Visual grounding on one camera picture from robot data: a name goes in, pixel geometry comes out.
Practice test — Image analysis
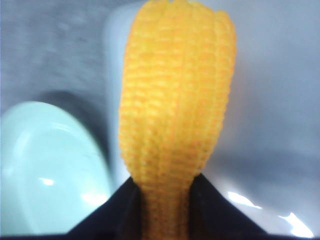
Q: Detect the right gripper black left claw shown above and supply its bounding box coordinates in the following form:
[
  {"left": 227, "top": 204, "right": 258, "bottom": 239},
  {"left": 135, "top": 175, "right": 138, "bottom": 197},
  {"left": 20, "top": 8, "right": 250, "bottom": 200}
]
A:
[{"left": 66, "top": 177, "right": 142, "bottom": 240}]

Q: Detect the right gripper black right claw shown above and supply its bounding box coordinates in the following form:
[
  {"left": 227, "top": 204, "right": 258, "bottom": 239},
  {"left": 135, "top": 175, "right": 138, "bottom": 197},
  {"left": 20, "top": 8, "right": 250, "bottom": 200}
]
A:
[{"left": 188, "top": 173, "right": 270, "bottom": 240}]

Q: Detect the yellow corn cob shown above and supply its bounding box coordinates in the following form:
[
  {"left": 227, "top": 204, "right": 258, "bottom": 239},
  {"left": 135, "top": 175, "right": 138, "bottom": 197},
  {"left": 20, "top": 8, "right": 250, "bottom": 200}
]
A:
[{"left": 119, "top": 0, "right": 237, "bottom": 240}]

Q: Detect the light green plate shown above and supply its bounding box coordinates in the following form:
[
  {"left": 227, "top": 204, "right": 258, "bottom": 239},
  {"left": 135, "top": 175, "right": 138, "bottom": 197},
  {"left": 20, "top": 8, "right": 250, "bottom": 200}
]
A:
[{"left": 0, "top": 101, "right": 113, "bottom": 237}]

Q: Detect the silver digital kitchen scale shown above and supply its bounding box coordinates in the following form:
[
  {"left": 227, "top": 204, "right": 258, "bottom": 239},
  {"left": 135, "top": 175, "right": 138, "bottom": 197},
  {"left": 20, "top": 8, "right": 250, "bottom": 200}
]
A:
[{"left": 105, "top": 0, "right": 320, "bottom": 239}]

